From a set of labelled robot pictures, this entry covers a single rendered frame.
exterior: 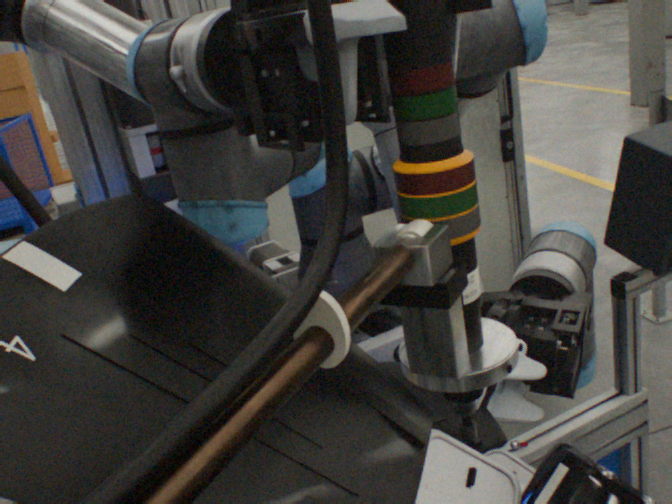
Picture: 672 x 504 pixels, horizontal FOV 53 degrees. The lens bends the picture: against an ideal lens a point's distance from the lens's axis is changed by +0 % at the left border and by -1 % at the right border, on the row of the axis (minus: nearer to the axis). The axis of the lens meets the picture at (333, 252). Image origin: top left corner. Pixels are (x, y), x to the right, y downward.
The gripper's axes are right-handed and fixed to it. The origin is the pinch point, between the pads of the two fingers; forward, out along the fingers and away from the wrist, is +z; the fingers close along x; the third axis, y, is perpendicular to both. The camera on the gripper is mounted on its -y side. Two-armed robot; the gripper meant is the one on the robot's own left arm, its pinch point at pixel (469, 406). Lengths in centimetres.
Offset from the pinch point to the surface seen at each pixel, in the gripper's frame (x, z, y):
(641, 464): 45, -52, 14
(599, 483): -9.9, 16.6, 11.5
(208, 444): -21.7, 32.3, 1.3
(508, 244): 79, -211, -45
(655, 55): 74, -669, -14
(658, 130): -8, -61, 10
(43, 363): -20.5, 29.5, -9.4
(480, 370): -13.4, 13.9, 4.7
